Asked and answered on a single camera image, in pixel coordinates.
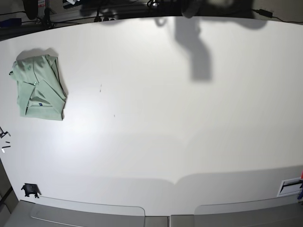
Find light green T-shirt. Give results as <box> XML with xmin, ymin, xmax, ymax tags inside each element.
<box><xmin>9</xmin><ymin>54</ymin><xmax>67</xmax><ymax>121</ymax></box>

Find black table clamp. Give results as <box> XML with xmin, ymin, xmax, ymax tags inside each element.
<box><xmin>21</xmin><ymin>183</ymin><xmax>41</xmax><ymax>198</ymax></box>

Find grey chair back left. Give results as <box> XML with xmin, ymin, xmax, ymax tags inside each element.
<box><xmin>30</xmin><ymin>202</ymin><xmax>145</xmax><ymax>227</ymax></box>

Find grey chair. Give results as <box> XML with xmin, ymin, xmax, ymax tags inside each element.
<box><xmin>30</xmin><ymin>202</ymin><xmax>145</xmax><ymax>227</ymax></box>
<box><xmin>194</xmin><ymin>196</ymin><xmax>303</xmax><ymax>227</ymax></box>

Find grey chair back right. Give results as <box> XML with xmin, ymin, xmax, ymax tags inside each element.
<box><xmin>194</xmin><ymin>196</ymin><xmax>303</xmax><ymax>227</ymax></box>

